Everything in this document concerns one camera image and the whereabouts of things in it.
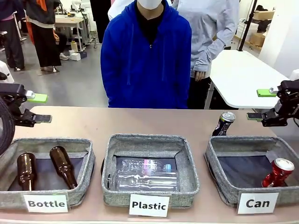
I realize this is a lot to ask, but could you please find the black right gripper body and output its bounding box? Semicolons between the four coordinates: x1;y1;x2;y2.
275;79;299;119

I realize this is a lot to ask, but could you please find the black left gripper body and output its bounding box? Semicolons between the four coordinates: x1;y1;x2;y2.
0;83;27;119

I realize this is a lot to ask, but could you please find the brown glass bottle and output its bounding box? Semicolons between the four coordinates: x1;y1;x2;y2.
49;146;78;190
16;152;38;191

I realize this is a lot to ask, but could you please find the crushed red soda can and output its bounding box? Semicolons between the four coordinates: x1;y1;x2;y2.
261;158;295;188

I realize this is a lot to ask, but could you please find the clear bottle with pink label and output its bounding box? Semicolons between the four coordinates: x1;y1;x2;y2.
115;157;173;175

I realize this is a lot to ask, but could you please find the large clear plastic bottle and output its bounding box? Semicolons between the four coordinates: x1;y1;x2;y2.
105;172;180;191

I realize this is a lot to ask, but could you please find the black energy drink can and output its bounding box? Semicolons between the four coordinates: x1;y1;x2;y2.
212;111;236;137

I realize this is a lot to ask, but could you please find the grey fabric can basket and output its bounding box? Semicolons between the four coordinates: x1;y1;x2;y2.
204;135;299;207

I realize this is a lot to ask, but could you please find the grey fabric bottle basket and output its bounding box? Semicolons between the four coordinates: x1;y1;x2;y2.
0;137;96;210

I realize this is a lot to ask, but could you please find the white Can label card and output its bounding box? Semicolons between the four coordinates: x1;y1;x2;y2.
237;191;280;215

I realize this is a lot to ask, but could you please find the grey fabric plastic basket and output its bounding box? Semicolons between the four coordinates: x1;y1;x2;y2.
101;133;200;207

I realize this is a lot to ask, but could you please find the bystander left hand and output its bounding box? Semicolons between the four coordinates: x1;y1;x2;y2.
194;70;206;82

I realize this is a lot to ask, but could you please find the white table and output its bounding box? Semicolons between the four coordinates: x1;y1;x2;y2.
204;49;290;110

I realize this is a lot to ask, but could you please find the bystander in dark trousers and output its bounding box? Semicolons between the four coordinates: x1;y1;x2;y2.
0;0;26;72

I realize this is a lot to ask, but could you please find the bystander in long black skirt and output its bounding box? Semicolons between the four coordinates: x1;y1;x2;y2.
24;0;63;73

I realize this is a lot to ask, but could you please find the tall cardboard box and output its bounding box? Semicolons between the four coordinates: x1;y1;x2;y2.
249;32;266;47

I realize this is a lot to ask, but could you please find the black stand pole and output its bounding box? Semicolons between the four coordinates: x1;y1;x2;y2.
237;0;257;52

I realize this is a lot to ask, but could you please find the flat cardboard box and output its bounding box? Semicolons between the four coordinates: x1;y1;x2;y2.
253;10;275;21

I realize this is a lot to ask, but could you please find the white Bottle label card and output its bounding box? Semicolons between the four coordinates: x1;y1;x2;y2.
23;193;69;213

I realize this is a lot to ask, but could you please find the light wooden workbench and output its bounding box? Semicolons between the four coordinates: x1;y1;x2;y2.
55;16;85;51

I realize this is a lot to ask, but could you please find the bystander in grey shirt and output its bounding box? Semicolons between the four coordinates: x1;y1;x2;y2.
176;0;240;110

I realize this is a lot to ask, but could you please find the person in blue hoodie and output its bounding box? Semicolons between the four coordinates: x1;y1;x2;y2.
100;0;192;109

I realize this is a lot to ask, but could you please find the white Plastic label card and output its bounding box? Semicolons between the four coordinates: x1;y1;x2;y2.
128;194;171;217

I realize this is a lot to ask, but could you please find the white face mask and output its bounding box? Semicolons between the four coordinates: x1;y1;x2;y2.
136;0;164;10

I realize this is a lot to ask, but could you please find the black corrugated cable conduit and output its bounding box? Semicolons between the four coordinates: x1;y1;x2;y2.
0;95;16;156

